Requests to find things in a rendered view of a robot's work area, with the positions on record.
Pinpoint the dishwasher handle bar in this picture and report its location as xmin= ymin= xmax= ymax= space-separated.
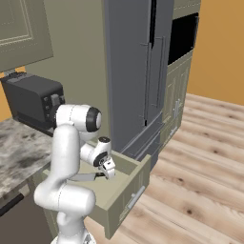
xmin=0 ymin=193 xmax=26 ymax=218

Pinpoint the black built-in oven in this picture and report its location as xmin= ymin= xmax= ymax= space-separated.
xmin=167 ymin=12 xmax=200 ymax=67

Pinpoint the silver drawer handle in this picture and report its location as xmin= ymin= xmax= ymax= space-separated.
xmin=127 ymin=185 xmax=147 ymax=211

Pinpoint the long grey fridge handle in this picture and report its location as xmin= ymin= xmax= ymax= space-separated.
xmin=152 ymin=35 xmax=167 ymax=109
xmin=139 ymin=41 xmax=153 ymax=121

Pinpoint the grey fridge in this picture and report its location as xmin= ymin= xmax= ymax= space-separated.
xmin=102 ymin=0 xmax=175 ymax=171

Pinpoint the dark dishwasher front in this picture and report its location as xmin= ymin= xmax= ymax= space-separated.
xmin=0 ymin=187 xmax=53 ymax=244

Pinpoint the olive green wall cupboard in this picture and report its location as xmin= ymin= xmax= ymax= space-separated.
xmin=0 ymin=0 xmax=54 ymax=73

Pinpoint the olive green open drawer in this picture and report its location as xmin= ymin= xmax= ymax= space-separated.
xmin=41 ymin=139 xmax=153 ymax=241

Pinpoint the olive green tall cupboard run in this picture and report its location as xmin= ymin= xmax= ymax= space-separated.
xmin=159 ymin=0 xmax=202 ymax=146

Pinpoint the grey knife with dark handle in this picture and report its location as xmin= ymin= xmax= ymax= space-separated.
xmin=67 ymin=171 xmax=107 ymax=183

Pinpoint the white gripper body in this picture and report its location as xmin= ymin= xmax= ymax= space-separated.
xmin=99 ymin=159 xmax=117 ymax=181

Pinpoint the dark grey toaster oven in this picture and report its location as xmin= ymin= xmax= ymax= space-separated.
xmin=0 ymin=71 xmax=67 ymax=133

